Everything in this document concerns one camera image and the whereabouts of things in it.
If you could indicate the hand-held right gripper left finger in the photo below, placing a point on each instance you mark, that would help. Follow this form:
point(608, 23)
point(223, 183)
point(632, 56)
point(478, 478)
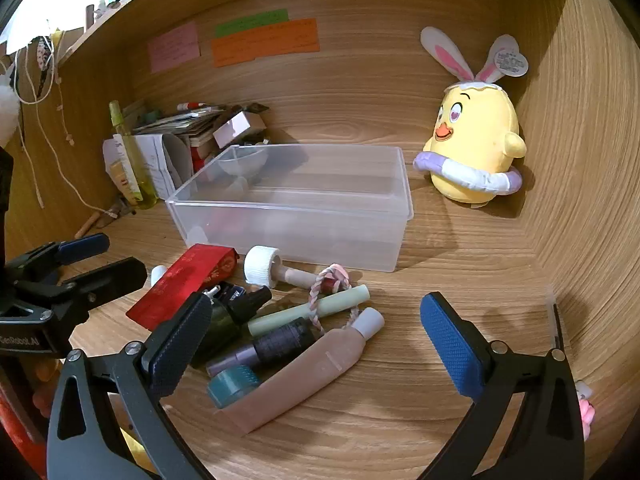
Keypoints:
point(175, 345)

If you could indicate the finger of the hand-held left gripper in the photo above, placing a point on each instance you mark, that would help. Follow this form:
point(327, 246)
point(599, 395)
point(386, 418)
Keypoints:
point(105, 277)
point(87, 246)

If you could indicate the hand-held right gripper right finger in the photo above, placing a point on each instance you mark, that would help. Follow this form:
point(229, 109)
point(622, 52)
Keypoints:
point(450, 350)

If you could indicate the dark green bottle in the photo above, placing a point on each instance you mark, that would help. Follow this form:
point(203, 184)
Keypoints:
point(220, 327)

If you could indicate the small white bottle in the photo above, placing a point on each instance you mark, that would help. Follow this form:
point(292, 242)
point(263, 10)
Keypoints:
point(158, 274)

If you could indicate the white ribbed cap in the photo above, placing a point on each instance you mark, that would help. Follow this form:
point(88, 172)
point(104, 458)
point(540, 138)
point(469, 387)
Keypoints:
point(260, 262)

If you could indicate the pale green tube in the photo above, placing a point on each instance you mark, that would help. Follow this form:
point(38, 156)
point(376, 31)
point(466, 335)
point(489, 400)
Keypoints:
point(340, 302)

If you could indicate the beige squeeze tube white cap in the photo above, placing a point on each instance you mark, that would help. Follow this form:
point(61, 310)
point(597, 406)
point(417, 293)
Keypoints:
point(310, 375)

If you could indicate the clear plastic box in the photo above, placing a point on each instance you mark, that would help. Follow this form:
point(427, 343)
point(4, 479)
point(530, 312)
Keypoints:
point(310, 230)

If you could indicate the person's left hand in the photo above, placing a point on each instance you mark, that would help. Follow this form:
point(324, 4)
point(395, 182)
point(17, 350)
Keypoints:
point(41, 394)

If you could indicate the beige cosmetic tube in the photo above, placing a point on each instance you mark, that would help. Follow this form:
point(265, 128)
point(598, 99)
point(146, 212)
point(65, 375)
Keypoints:
point(120, 175)

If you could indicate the yellow spray bottle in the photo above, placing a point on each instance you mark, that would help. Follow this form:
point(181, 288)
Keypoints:
point(135, 170)

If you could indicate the white paper carton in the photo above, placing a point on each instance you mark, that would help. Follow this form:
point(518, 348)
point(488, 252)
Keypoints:
point(152, 160)

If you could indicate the small red box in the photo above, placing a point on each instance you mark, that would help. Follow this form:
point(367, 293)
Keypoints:
point(199, 155)

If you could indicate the small pink white object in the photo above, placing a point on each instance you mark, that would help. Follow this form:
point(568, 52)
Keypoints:
point(586, 410)

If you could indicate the stack of booklets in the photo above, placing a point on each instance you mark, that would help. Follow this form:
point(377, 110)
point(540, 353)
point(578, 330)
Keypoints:
point(185, 122)

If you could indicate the white fluffy object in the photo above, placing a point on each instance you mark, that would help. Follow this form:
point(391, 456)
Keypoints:
point(7, 107)

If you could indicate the red white marker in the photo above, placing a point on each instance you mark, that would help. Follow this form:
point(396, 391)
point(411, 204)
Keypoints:
point(192, 106)

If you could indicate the small white open box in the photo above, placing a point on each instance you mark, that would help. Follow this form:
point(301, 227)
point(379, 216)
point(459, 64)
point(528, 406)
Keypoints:
point(235, 129)

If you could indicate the pink paper note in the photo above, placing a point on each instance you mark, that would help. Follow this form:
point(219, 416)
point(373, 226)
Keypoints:
point(175, 46)

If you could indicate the yellow chick plush toy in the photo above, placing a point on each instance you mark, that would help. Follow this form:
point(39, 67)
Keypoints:
point(475, 130)

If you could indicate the orange paper note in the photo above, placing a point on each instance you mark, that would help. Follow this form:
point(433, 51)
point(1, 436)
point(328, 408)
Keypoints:
point(265, 45)

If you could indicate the green paper note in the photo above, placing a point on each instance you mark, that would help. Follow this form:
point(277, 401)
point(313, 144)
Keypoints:
point(252, 21)

